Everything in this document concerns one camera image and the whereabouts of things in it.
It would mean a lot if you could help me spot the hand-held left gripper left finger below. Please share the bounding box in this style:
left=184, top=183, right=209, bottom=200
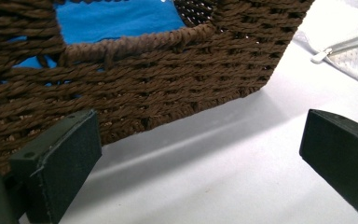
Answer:
left=8, top=108, right=103, bottom=224

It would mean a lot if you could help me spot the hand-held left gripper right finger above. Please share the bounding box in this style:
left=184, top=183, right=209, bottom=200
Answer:
left=298, top=108, right=358, bottom=224

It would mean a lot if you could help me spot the white mesh laundry bag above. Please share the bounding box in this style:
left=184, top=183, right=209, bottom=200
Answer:
left=292, top=0, right=358, bottom=92

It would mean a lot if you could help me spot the brown woven basket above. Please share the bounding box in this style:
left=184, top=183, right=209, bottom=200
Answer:
left=0, top=0, right=316, bottom=176

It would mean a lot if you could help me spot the blue cloth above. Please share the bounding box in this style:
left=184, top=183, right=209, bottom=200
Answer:
left=0, top=0, right=187, bottom=91

